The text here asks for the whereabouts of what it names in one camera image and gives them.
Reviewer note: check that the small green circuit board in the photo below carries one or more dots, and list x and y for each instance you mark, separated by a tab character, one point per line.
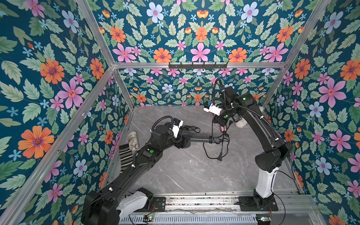
148	219

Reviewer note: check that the pink hair dryer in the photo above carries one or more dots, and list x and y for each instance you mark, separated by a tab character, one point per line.
223	129

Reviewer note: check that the black hook rail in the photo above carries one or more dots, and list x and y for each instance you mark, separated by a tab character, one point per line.
201	65

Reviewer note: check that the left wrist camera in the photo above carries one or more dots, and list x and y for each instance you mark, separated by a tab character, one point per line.
176	125

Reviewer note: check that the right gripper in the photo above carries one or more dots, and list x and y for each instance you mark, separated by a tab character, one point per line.
221	122

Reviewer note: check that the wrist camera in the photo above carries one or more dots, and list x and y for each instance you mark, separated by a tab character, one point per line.
176	125
211	108

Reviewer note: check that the white slotted vent strip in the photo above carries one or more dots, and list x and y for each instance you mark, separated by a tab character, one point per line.
193	219

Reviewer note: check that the rolled beige cloth bundle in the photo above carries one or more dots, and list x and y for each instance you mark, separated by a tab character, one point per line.
133	141

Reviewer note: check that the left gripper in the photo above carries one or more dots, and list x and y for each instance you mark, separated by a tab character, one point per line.
177	144

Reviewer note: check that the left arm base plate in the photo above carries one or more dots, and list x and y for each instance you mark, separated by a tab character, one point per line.
157	204

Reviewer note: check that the dark grey hair dryer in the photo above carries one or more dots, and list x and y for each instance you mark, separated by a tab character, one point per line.
186	129
186	140

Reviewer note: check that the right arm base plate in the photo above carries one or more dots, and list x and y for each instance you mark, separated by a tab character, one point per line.
257	204

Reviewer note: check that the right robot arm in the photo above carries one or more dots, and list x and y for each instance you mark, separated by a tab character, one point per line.
275	149

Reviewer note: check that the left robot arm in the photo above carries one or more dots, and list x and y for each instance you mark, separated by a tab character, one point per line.
110	205

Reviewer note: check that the black white striped sock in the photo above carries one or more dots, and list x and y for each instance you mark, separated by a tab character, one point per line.
126	156

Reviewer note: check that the white teddy bear blue shirt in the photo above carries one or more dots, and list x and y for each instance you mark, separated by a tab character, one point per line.
242	123

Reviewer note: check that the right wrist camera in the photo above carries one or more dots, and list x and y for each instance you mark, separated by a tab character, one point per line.
211	108

